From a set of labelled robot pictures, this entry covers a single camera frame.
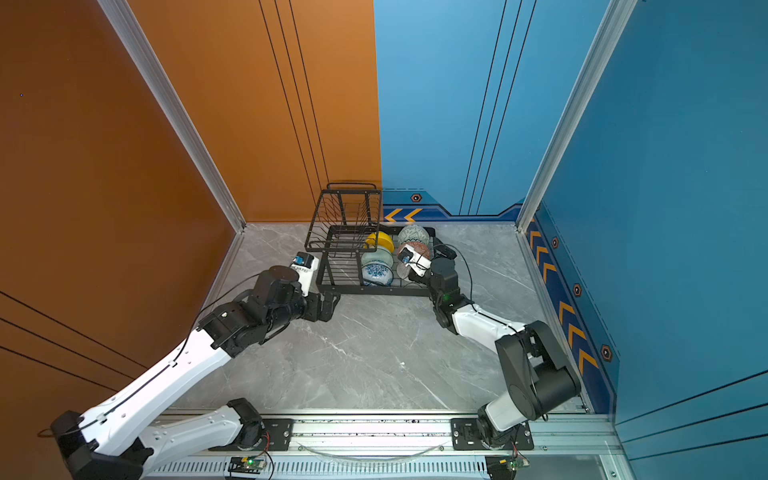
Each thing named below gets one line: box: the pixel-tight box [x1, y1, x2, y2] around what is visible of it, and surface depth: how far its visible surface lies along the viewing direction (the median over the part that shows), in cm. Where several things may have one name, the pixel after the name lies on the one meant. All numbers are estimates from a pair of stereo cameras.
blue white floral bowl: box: [361, 261, 395, 287], surface depth 101 cm
